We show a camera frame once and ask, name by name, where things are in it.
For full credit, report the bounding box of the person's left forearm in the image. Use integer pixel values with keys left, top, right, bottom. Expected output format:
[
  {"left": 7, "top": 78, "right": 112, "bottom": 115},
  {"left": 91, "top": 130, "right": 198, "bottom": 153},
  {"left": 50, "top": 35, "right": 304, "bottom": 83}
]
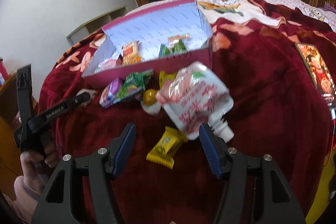
[{"left": 0, "top": 175, "right": 45, "bottom": 224}]

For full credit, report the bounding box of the purple snack pack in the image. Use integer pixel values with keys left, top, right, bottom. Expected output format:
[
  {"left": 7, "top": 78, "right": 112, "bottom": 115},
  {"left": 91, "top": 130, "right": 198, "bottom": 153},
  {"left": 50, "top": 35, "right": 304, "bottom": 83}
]
[{"left": 99, "top": 78, "right": 124, "bottom": 109}]

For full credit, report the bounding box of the wooden bedside cabinet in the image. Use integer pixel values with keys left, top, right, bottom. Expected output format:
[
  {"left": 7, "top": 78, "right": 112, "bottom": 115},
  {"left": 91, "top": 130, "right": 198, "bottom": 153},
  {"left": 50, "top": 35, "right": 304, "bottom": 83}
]
[{"left": 0, "top": 70, "right": 40, "bottom": 188}]

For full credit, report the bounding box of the yellow cloth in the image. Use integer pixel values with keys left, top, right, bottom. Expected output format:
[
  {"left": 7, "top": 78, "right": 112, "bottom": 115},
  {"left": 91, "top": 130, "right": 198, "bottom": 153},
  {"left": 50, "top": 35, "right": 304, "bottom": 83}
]
[{"left": 306, "top": 153, "right": 336, "bottom": 224}]

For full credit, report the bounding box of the cartoon printed white blanket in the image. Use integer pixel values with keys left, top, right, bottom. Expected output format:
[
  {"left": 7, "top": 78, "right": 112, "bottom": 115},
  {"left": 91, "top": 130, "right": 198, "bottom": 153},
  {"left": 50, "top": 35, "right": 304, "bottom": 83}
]
[{"left": 197, "top": 0, "right": 286, "bottom": 28}]

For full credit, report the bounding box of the orange snack packet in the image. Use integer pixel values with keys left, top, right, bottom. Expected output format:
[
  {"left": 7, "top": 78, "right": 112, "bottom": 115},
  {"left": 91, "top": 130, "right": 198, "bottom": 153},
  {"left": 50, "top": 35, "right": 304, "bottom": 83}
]
[{"left": 122, "top": 41, "right": 142, "bottom": 65}]

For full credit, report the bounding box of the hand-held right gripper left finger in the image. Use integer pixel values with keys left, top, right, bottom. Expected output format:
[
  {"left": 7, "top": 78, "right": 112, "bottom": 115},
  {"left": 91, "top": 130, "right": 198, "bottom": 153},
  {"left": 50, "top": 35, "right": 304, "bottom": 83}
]
[{"left": 31, "top": 123, "right": 137, "bottom": 224}]

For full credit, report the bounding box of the purple cloth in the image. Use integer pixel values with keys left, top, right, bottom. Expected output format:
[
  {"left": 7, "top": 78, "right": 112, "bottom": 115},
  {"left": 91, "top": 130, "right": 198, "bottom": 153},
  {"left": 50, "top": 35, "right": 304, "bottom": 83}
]
[{"left": 323, "top": 1, "right": 336, "bottom": 14}]

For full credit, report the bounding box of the person's left hand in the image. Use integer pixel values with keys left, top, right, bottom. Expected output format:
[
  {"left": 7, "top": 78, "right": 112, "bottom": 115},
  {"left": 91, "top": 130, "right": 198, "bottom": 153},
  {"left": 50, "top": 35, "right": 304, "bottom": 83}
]
[{"left": 21, "top": 135, "right": 57, "bottom": 195}]

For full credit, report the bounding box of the large white jelly drink pouch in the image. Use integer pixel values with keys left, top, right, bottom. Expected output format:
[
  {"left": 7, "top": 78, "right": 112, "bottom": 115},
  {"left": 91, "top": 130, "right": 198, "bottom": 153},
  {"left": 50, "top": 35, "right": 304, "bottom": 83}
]
[{"left": 155, "top": 61, "right": 235, "bottom": 142}]

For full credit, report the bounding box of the green pea snack packet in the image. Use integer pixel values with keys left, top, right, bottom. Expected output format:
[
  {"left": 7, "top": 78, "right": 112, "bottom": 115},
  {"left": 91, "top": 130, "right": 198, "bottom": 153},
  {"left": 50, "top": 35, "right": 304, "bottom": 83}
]
[
  {"left": 158, "top": 39, "right": 187, "bottom": 58},
  {"left": 113, "top": 69, "right": 154, "bottom": 105}
]

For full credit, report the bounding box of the black smartphone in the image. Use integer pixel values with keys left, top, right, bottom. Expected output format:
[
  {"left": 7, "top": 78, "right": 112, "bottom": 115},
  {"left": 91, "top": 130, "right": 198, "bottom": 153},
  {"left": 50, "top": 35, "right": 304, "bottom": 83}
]
[{"left": 294, "top": 42, "right": 336, "bottom": 109}]

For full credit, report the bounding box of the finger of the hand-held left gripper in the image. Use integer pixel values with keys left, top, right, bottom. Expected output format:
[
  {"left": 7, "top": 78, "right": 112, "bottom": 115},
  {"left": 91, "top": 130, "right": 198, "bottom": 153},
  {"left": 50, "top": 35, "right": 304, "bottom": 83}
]
[{"left": 29, "top": 94, "right": 91, "bottom": 132}]

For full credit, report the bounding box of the pink cardboard box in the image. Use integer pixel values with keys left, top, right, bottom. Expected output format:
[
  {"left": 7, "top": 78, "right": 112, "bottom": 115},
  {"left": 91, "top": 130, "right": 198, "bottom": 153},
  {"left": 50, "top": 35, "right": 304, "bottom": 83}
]
[{"left": 81, "top": 0, "right": 214, "bottom": 88}]

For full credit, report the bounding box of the clear jelly cup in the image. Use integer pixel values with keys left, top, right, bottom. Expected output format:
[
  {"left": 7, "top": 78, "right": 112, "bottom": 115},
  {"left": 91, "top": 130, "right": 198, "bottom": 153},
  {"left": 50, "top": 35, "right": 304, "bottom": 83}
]
[{"left": 77, "top": 89, "right": 98, "bottom": 107}]

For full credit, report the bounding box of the grey low shelf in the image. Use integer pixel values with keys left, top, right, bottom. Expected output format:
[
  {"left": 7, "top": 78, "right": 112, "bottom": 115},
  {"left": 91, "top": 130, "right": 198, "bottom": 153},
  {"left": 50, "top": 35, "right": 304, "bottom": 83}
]
[{"left": 66, "top": 6, "right": 128, "bottom": 46}]

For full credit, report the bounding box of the yellow candy packet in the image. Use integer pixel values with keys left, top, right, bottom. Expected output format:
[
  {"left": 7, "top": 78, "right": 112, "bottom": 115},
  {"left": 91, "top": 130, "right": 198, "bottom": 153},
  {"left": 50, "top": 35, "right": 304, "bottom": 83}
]
[
  {"left": 146, "top": 126, "right": 188, "bottom": 169},
  {"left": 159, "top": 71, "right": 177, "bottom": 88}
]

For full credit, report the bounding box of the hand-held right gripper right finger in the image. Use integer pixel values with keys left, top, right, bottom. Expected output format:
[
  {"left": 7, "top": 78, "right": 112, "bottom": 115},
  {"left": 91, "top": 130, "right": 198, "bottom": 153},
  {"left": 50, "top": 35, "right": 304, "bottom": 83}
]
[{"left": 199, "top": 123, "right": 307, "bottom": 224}]

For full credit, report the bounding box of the yellow jelly cup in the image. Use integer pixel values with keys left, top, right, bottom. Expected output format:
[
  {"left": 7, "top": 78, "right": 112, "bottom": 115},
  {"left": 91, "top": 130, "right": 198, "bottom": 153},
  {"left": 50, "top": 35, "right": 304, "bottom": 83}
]
[{"left": 141, "top": 89, "right": 161, "bottom": 115}]

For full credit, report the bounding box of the red container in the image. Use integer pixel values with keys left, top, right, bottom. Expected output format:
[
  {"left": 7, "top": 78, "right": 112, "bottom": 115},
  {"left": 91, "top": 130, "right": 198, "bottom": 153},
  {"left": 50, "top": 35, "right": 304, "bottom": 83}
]
[{"left": 0, "top": 57, "right": 9, "bottom": 85}]

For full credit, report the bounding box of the red floral blanket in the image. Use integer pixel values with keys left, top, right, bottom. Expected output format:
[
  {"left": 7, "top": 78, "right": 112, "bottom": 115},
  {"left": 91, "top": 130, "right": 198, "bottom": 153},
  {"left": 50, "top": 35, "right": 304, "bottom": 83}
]
[{"left": 38, "top": 0, "right": 336, "bottom": 224}]

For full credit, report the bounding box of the red charging cable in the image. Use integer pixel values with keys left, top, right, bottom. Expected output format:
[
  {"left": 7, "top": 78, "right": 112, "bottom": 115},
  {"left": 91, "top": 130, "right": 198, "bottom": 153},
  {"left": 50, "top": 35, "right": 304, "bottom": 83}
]
[{"left": 328, "top": 106, "right": 336, "bottom": 135}]

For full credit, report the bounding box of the colourful gummy candy packet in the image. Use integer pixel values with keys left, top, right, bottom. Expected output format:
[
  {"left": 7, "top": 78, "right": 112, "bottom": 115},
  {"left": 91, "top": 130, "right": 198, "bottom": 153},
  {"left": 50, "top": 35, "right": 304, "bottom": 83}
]
[{"left": 167, "top": 34, "right": 191, "bottom": 47}]

